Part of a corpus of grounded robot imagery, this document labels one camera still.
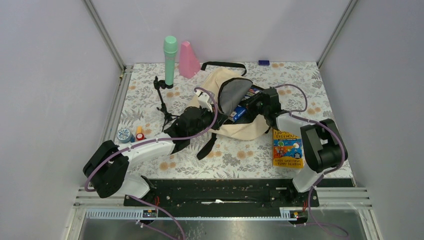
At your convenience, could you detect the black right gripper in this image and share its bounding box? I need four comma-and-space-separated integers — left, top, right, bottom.
237, 91, 269, 119

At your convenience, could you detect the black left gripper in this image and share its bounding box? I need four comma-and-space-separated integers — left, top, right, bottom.
188, 103, 229, 139

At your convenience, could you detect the blue comic paperback book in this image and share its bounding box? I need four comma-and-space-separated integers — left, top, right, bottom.
228, 85, 263, 124

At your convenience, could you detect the beige canvas backpack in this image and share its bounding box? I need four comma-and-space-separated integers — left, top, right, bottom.
196, 61, 270, 160

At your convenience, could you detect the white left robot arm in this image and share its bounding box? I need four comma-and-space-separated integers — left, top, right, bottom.
83, 87, 219, 206

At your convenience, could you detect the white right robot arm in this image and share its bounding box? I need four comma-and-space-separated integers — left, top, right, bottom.
240, 88, 348, 206

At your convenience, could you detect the small blue block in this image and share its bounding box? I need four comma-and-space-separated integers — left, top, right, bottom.
258, 60, 270, 66

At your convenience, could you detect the black mini tripod stand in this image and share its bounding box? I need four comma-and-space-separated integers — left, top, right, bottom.
153, 75, 179, 131

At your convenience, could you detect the yellow treehouse paperback book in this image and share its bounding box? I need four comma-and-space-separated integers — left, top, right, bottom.
272, 129, 304, 169

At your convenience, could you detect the pink plastic cone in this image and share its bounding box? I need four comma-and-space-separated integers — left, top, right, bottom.
178, 40, 201, 79

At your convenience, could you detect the mint green microphone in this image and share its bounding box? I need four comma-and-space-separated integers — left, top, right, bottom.
163, 35, 178, 89

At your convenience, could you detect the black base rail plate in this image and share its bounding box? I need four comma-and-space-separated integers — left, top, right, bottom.
142, 178, 320, 218

